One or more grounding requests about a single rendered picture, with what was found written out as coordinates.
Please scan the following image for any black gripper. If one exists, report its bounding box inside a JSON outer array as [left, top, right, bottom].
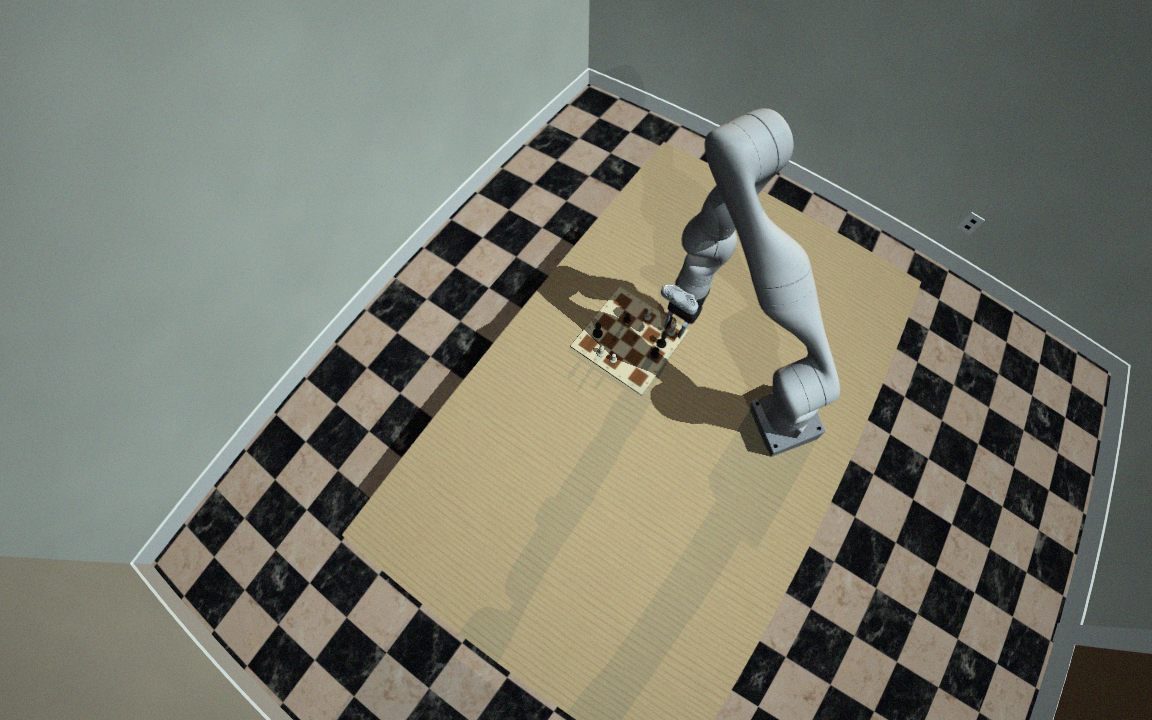
[[661, 271, 712, 338]]

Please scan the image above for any brown and cream chessboard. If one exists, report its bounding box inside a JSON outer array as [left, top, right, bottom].
[[570, 287, 689, 396]]

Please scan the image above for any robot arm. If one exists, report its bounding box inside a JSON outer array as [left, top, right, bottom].
[[681, 108, 840, 438]]

